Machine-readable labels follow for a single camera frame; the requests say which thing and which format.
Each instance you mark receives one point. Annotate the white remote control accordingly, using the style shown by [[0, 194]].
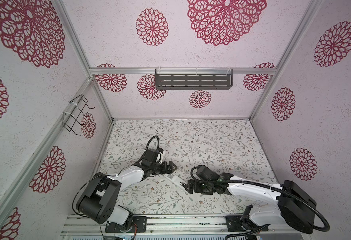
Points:
[[177, 181]]

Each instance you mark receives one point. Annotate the dark grey wall shelf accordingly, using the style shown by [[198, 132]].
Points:
[[193, 81]]

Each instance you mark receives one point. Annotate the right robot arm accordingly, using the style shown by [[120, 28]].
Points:
[[282, 204]]

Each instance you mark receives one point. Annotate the black wire wall rack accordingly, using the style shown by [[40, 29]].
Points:
[[79, 121]]

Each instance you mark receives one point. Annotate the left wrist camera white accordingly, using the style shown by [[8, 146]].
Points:
[[160, 156]]

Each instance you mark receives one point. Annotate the aluminium front rail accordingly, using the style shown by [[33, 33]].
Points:
[[199, 224]]

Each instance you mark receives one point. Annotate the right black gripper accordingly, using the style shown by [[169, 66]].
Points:
[[195, 188]]

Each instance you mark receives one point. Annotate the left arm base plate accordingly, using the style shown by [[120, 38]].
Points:
[[133, 224]]

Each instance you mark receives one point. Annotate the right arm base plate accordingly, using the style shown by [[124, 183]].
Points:
[[236, 223]]

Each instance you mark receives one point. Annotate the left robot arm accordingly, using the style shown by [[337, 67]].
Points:
[[98, 199]]

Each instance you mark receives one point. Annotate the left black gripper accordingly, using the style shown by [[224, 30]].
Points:
[[165, 170]]

